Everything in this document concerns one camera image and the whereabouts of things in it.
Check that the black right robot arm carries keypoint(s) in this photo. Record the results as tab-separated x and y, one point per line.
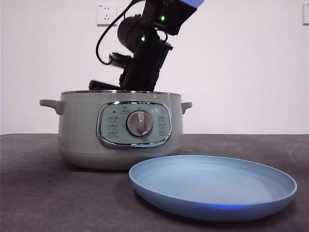
147	62

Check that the sage green electric steamer pot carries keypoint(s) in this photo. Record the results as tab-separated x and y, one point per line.
77	125

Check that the blue round plate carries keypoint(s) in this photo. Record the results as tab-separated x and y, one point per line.
210	183

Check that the white wall power outlet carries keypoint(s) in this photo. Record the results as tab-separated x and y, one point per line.
106	14

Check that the white wall switch plate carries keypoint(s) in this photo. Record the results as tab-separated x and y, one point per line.
306	14

